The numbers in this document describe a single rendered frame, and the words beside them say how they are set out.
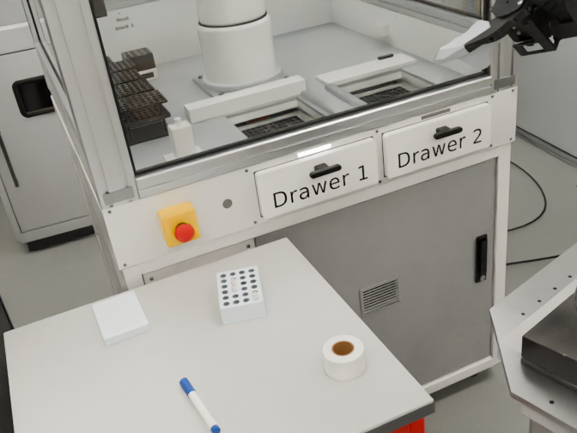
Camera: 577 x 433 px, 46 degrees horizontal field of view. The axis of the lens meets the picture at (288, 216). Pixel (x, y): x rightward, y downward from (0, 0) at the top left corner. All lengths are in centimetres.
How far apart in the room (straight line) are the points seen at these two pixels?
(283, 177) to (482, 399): 104
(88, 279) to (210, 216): 161
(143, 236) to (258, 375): 42
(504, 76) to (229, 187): 72
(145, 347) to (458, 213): 90
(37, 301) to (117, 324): 166
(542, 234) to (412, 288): 119
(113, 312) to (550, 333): 80
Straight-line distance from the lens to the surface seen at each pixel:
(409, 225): 175
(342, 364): 114
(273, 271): 144
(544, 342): 116
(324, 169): 148
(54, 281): 310
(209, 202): 146
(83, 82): 132
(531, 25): 93
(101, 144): 136
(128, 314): 138
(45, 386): 132
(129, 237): 145
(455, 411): 217
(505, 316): 129
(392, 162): 161
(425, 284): 188
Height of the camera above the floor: 156
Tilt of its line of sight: 30 degrees down
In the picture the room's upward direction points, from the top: 8 degrees counter-clockwise
